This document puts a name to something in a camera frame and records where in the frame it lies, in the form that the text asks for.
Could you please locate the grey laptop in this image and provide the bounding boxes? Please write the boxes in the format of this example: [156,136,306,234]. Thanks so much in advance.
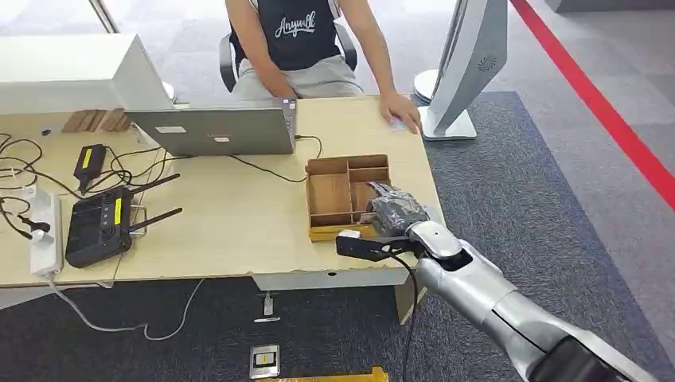
[125,98,298,158]

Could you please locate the white floor bracket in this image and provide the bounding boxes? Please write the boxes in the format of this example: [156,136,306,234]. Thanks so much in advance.
[252,291,282,324]

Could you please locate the white monitor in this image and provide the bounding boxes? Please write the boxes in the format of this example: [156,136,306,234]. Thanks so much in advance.
[0,33,174,115]

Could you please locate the wooden blocks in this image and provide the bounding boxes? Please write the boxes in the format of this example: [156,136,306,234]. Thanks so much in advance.
[60,107,132,134]

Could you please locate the white standing display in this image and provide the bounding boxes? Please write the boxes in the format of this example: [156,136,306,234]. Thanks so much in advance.
[419,0,510,142]

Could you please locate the black office chair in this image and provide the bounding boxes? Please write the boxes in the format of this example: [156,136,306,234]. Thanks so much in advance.
[218,21,360,95]

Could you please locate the wooden compartment box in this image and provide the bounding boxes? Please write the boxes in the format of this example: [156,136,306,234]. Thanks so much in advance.
[305,154,394,244]

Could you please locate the yellow object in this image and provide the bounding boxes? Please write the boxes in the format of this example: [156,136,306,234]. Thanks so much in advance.
[257,366,390,382]

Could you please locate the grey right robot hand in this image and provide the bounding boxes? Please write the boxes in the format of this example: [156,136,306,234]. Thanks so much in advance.
[366,181,431,238]

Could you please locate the black plug cable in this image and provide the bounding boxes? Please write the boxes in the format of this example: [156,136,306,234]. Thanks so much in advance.
[0,196,33,242]

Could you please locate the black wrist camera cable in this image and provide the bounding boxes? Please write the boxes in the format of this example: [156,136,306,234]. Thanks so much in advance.
[390,255,421,382]

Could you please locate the black adapter cable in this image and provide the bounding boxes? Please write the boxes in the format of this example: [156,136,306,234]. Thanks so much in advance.
[85,146,193,194]

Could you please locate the person's left hand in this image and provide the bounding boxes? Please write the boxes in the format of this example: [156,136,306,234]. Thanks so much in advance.
[378,90,423,135]

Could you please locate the white power strip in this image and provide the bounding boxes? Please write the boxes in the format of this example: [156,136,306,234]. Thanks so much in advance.
[28,190,64,279]

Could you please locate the black looped cable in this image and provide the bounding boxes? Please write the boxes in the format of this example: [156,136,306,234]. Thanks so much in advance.
[0,134,83,201]

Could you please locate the black remote controller with antennas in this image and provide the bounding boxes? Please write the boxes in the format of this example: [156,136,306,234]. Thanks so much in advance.
[64,173,184,270]

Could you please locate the metal window pole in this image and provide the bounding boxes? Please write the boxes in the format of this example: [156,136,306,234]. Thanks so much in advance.
[87,0,119,33]

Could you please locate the person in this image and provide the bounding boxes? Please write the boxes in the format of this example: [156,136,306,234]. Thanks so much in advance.
[224,0,423,135]

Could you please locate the black laptop cable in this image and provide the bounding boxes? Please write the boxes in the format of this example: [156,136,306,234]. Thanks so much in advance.
[228,134,323,185]

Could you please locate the white power strip cable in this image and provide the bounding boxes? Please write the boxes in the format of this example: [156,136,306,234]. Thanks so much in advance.
[47,276,205,342]

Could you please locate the white round stand base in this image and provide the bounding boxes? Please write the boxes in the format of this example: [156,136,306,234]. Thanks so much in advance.
[412,68,439,103]

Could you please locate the black power adapter yellow label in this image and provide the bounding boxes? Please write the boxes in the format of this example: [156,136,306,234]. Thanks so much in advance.
[72,143,107,195]

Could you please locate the black plug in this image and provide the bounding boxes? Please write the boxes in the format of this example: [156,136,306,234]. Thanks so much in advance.
[17,215,53,236]

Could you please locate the person's right hand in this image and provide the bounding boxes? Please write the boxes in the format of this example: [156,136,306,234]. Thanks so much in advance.
[268,79,299,100]

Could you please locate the metal floor socket plate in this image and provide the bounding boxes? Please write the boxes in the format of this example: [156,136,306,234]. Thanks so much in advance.
[248,344,281,380]

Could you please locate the wooden desk leg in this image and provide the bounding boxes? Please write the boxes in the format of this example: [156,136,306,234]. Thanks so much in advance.
[393,274,429,325]

